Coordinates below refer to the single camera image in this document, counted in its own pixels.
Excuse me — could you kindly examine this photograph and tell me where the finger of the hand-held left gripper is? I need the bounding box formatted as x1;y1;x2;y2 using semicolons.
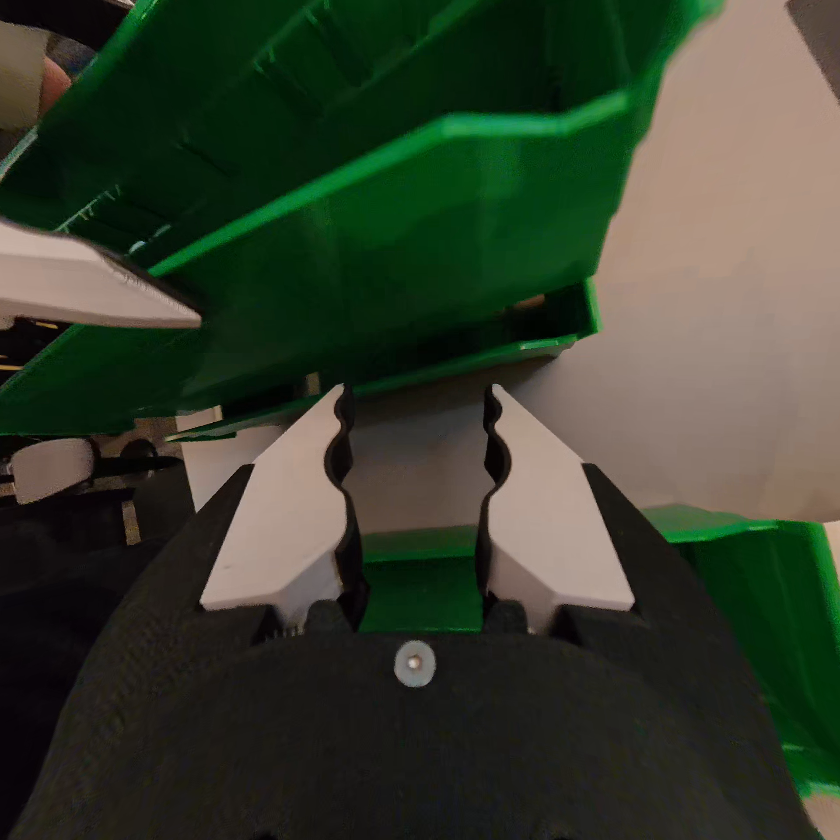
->
0;218;204;330

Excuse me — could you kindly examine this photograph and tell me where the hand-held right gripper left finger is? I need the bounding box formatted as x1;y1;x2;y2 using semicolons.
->
199;382;368;627

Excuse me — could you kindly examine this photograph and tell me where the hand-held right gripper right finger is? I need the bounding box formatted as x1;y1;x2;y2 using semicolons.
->
476;382;637;636

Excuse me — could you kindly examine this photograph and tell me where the person's left hand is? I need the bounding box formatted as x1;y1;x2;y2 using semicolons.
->
39;56;73;120

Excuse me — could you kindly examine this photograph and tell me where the person's black clothing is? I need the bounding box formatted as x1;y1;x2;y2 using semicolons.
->
0;505;198;840

